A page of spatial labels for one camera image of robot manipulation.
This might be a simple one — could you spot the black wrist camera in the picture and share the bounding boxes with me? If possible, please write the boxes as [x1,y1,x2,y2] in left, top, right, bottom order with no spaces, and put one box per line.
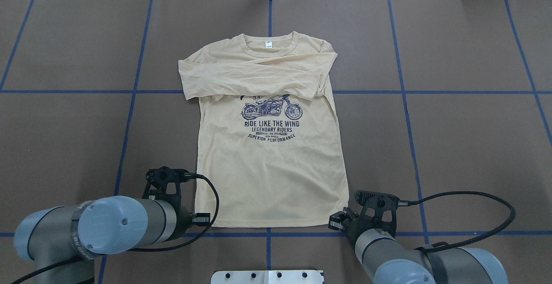
[354,190,411,237]
[142,166,189,211]

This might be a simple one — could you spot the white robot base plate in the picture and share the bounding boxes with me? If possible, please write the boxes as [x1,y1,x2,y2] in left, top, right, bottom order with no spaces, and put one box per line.
[210,269,325,284]

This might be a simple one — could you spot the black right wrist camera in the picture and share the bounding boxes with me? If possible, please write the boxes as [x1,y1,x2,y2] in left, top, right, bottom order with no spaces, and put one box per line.
[354,190,411,237]

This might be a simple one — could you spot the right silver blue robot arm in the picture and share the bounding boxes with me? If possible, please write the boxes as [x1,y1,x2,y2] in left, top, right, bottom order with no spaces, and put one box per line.
[329,208,509,284]

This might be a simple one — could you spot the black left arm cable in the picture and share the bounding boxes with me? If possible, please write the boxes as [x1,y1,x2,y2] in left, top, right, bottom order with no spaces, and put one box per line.
[9,173,220,284]

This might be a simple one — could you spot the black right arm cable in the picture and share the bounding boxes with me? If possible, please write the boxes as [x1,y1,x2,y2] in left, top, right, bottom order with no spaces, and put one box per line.
[397,191,517,254]

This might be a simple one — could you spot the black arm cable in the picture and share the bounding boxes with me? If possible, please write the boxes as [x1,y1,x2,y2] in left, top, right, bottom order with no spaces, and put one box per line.
[9,173,220,284]
[397,191,517,254]

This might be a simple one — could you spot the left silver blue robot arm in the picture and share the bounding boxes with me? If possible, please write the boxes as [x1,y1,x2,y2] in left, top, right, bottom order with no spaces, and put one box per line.
[13,196,216,284]

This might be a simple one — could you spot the beige long-sleeve graphic shirt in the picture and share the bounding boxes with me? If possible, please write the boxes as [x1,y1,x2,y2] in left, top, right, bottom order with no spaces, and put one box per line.
[178,32,349,228]

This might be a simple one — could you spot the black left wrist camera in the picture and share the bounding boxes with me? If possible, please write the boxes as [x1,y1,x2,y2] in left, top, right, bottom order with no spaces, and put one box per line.
[142,166,189,211]

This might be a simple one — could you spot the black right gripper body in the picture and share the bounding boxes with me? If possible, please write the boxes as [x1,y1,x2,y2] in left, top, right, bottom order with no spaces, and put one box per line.
[343,215,367,243]

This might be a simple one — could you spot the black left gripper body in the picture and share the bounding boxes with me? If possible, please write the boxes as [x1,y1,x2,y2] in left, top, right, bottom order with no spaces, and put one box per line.
[172,208,191,237]

